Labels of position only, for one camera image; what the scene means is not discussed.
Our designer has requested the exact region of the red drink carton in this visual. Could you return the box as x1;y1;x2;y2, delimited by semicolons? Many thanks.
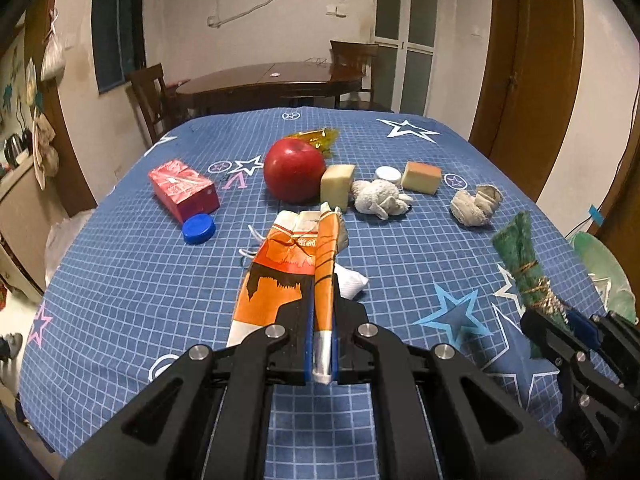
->
149;159;220;224

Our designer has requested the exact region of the dark wooden dining table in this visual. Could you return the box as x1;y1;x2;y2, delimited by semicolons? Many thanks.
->
176;62;362;114

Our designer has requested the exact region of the white bottle cap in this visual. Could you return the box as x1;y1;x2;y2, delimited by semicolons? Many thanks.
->
374;166;402;184

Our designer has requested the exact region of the blue checkered tablecloth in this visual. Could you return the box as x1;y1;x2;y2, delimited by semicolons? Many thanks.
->
20;108;602;457

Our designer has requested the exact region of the white cloth ball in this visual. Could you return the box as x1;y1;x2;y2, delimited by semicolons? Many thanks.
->
350;179;414;220

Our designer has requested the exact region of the right wooden chair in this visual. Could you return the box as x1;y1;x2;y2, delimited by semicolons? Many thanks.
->
330;40;390;112

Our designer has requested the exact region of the green plastic bag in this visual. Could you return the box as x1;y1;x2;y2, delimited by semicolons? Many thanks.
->
570;231;639;325

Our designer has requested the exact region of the kitchen counter cabinet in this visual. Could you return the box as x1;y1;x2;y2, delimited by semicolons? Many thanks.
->
0;156;67;304

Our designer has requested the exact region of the white cloth pouch with string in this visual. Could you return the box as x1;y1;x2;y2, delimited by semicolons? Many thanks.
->
239;224;369;300

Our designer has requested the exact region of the left wooden chair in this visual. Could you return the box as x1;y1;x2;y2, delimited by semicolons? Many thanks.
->
127;64;189;144

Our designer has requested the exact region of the white plastic bag hanging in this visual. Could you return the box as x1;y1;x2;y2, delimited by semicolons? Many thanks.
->
40;8;66;81

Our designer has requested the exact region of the glass panel door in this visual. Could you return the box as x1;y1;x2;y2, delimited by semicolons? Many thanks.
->
372;0;438;115

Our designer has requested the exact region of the blue bottle cap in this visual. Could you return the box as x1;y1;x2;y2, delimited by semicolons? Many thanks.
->
181;214;217;245

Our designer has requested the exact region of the pale yellow sponge block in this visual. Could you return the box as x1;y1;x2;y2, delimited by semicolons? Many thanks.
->
320;164;355;211

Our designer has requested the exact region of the wooden chair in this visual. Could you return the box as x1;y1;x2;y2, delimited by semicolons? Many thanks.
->
127;64;189;144
330;40;390;112

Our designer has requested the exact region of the orange-topped sponge block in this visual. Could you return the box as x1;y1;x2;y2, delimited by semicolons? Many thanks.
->
400;162;442;195

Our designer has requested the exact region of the green scouring pad roll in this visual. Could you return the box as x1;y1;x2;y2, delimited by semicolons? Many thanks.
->
490;210;572;360

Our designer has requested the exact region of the electric kettle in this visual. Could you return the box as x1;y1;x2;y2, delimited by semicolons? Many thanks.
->
4;133;27;168

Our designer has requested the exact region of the white trash bag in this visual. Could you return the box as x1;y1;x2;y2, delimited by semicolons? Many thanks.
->
44;209;94;286

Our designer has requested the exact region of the red apple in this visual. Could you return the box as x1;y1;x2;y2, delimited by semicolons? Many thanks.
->
264;139;326;204

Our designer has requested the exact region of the yellow plastic wrapper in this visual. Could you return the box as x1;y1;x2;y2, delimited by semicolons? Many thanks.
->
286;128;340;158

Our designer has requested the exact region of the brown wooden door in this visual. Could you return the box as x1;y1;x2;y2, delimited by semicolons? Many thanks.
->
470;0;584;200

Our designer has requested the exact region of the orange paper wrapper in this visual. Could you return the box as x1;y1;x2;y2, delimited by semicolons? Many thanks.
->
227;202;348;384

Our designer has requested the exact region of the hanging cloth on wall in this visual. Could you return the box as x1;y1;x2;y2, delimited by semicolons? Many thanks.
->
32;113;60;190

